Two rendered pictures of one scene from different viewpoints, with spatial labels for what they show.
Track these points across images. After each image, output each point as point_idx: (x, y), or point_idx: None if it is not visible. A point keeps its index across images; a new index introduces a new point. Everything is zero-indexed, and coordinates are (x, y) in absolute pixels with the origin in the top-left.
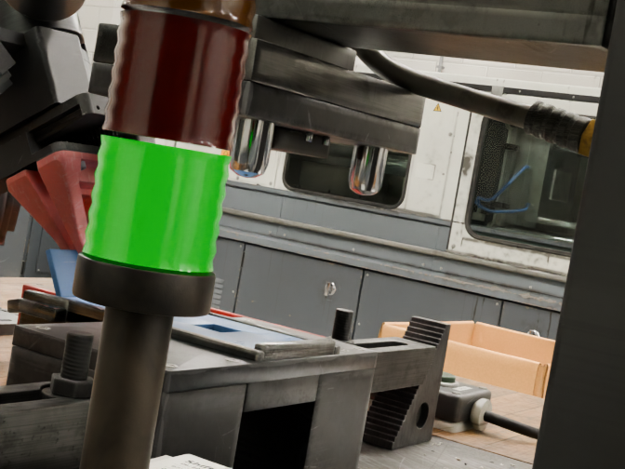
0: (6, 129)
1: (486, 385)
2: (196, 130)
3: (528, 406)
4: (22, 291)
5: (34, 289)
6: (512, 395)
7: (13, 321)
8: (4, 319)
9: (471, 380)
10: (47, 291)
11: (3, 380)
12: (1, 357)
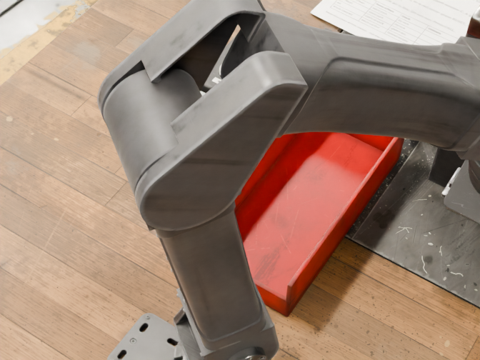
0: None
1: (82, 24)
2: None
3: (145, 11)
4: (291, 288)
5: (298, 277)
6: (111, 14)
7: (173, 336)
8: (170, 344)
9: (66, 31)
10: (306, 266)
11: (365, 306)
12: (290, 323)
